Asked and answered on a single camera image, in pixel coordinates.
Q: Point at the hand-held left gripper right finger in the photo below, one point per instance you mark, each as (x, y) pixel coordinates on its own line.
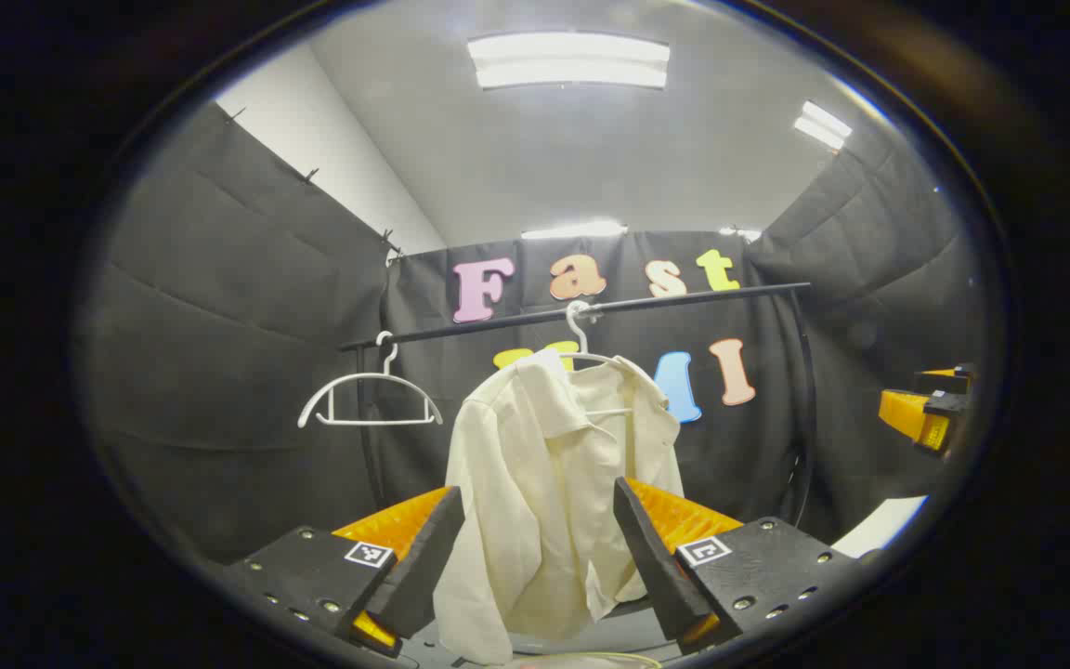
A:
(656, 567)

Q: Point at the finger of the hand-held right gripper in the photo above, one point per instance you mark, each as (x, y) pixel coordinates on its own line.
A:
(944, 381)
(906, 413)

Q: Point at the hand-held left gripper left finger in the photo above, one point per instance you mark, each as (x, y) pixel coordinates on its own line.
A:
(424, 567)

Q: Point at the laundry hamper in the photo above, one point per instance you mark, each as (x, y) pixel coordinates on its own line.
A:
(628, 658)

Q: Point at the cream shirt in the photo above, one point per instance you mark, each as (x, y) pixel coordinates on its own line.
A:
(535, 483)

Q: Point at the white clothes hanger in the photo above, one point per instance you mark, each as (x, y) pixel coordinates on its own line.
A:
(576, 332)
(377, 423)

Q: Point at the empty white clothes hanger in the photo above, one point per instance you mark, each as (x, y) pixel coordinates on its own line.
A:
(377, 423)

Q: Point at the black clothes rack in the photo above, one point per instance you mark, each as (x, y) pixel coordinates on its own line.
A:
(684, 299)

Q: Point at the white flat panel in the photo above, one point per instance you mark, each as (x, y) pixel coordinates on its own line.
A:
(883, 525)

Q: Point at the small ceiling light panel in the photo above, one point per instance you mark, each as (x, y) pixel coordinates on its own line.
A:
(823, 125)

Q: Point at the distant ceiling light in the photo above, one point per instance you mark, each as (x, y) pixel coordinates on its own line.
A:
(577, 229)

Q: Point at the large ceiling light panel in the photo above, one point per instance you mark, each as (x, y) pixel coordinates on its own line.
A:
(567, 60)

